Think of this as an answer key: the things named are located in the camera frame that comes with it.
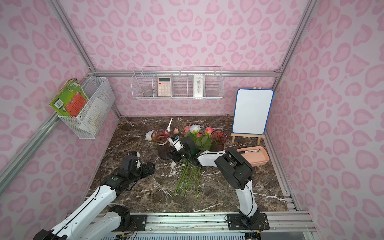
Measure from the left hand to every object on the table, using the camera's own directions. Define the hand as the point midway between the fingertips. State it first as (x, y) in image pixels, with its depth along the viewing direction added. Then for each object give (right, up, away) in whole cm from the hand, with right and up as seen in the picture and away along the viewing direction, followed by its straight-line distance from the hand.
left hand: (150, 165), depth 84 cm
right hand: (+9, +7, +7) cm, 13 cm away
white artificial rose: (-7, +16, +19) cm, 26 cm away
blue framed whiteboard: (+60, +31, +8) cm, 68 cm away
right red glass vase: (+39, +15, +2) cm, 41 cm away
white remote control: (+27, +47, +9) cm, 55 cm away
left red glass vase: (+5, +16, +4) cm, 18 cm away
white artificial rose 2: (+25, +20, +17) cm, 36 cm away
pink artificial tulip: (+11, +19, +25) cm, 33 cm away
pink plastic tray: (+65, +3, +14) cm, 66 cm away
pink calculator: (+6, +47, +9) cm, 48 cm away
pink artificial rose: (+33, +13, +15) cm, 38 cm away
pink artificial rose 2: (+19, +20, +22) cm, 35 cm away
